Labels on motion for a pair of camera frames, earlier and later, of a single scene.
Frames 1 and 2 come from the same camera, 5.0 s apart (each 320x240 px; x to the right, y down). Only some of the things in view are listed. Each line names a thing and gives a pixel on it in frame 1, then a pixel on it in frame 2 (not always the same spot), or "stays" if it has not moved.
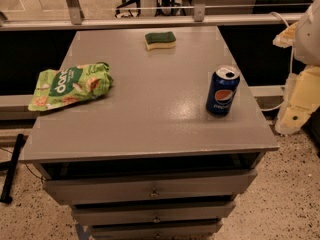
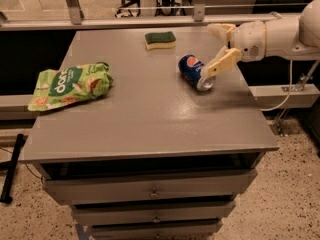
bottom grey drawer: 201,231 stays
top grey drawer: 150,187 stays
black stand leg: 11,167 stays
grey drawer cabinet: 167,152 stays
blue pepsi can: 221,91 → 190,70
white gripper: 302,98 → 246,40
